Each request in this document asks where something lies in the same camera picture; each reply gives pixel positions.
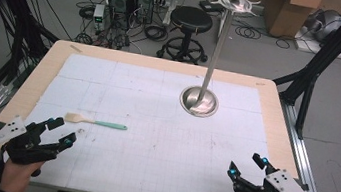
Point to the metal utensil stand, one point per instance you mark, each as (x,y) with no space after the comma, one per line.
(218,42)

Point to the black round stool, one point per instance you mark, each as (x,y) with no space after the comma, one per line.
(191,19)

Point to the black power adapter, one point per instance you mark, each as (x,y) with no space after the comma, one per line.
(210,6)

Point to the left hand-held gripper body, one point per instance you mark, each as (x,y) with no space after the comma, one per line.
(8,130)

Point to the beige tape strip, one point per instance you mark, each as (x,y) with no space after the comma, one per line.
(75,49)

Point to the person's left hand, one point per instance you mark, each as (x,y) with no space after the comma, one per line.
(17,177)

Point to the white grid mat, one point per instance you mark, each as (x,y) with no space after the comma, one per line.
(151,147)

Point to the grey rounded appliance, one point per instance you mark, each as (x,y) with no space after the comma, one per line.
(328,25)

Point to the small grey power supply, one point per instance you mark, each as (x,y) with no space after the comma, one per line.
(98,15)

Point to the brown cardboard box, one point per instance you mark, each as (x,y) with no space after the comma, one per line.
(287,15)

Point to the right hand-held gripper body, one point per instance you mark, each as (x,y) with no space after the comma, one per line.
(280,185)

